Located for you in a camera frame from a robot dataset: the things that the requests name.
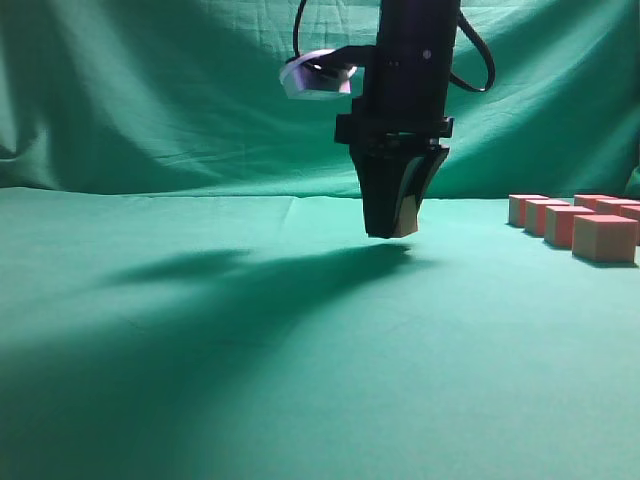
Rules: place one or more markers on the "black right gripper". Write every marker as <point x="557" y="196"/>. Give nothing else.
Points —
<point x="404" y="91"/>

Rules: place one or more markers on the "pink cube placed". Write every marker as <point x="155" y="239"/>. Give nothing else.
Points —
<point x="605" y="238"/>
<point x="559" y="224"/>
<point x="407" y="220"/>

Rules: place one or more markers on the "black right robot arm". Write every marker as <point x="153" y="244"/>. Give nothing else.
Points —
<point x="412" y="22"/>

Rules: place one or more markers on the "green cloth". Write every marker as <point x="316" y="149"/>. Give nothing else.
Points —
<point x="187" y="290"/>

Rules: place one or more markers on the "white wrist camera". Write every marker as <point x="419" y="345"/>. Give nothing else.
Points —
<point x="304" y="78"/>

